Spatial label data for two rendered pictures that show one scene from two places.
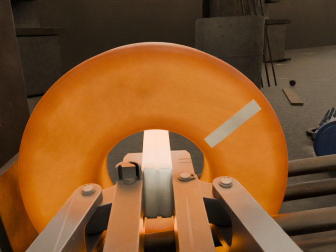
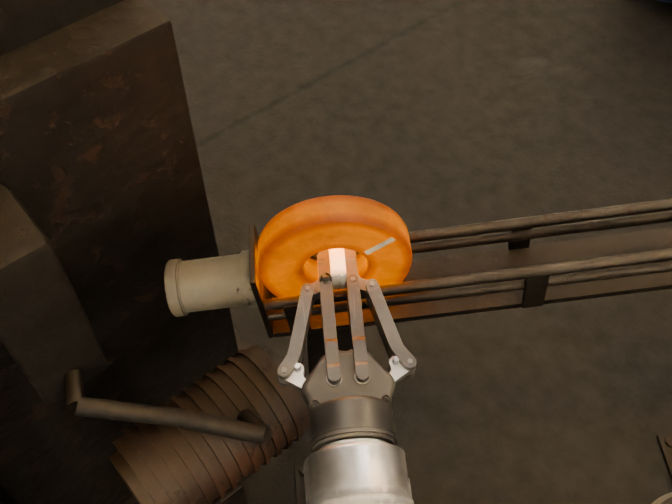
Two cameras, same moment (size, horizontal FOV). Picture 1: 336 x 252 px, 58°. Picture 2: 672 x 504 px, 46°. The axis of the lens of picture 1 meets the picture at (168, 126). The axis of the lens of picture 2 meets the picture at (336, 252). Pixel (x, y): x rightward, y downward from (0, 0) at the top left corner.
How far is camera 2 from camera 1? 63 cm
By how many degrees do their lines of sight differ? 36
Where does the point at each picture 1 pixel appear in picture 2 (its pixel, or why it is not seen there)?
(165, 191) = (342, 281)
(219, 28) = not seen: outside the picture
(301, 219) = (413, 286)
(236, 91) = (382, 234)
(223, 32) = not seen: outside the picture
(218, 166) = (371, 261)
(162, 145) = (340, 252)
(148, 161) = (333, 268)
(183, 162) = (351, 261)
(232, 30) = not seen: outside the picture
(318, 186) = (444, 244)
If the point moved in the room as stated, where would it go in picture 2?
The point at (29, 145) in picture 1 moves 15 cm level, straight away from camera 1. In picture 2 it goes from (267, 257) to (206, 157)
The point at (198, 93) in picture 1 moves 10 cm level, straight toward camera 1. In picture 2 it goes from (361, 236) to (356, 327)
